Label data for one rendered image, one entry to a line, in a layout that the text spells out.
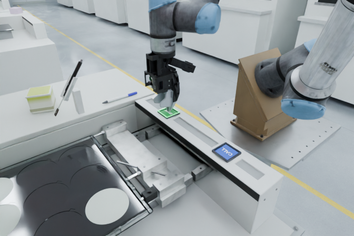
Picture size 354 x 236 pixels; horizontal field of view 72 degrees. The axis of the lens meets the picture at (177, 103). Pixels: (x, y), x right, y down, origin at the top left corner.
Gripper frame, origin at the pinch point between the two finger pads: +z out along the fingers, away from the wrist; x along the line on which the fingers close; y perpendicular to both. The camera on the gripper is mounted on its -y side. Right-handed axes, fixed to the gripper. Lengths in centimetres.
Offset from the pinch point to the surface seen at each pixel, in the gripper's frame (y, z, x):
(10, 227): 50, 8, 9
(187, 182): 8.0, 14.0, 19.0
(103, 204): 31.9, 8.0, 16.0
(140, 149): 13.8, 10.0, 2.1
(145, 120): 5.5, 7.5, -8.3
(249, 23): -256, 26, -158
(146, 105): 3.9, 2.0, -9.1
